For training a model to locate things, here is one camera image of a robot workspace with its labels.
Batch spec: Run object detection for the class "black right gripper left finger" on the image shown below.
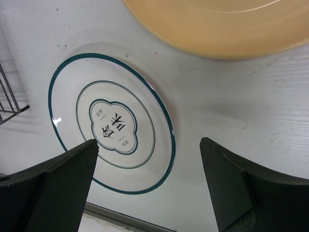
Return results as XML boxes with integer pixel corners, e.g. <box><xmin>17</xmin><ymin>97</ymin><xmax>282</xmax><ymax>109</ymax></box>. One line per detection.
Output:
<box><xmin>0</xmin><ymin>139</ymin><xmax>98</xmax><ymax>232</ymax></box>

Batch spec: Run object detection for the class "tan plastic plate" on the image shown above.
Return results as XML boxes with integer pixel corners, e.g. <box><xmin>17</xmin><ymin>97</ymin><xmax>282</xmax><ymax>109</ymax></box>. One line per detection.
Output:
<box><xmin>124</xmin><ymin>0</ymin><xmax>309</xmax><ymax>59</ymax></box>

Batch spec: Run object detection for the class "aluminium table rail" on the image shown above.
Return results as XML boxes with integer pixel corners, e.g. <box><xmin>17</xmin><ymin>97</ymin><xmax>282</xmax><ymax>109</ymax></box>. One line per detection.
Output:
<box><xmin>84</xmin><ymin>202</ymin><xmax>174</xmax><ymax>232</ymax></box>

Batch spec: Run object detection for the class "grey wire dish rack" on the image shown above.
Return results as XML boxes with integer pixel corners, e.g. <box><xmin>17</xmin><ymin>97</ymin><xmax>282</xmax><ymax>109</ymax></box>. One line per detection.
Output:
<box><xmin>0</xmin><ymin>21</ymin><xmax>31</xmax><ymax>125</ymax></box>

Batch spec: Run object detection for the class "white plate green rim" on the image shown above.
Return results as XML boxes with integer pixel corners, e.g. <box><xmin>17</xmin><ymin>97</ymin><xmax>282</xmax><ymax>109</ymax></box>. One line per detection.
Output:
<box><xmin>48</xmin><ymin>53</ymin><xmax>176</xmax><ymax>195</ymax></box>

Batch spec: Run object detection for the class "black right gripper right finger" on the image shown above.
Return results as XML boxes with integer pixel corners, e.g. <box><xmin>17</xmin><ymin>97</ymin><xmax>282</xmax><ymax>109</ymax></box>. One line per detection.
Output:
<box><xmin>200</xmin><ymin>138</ymin><xmax>309</xmax><ymax>232</ymax></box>

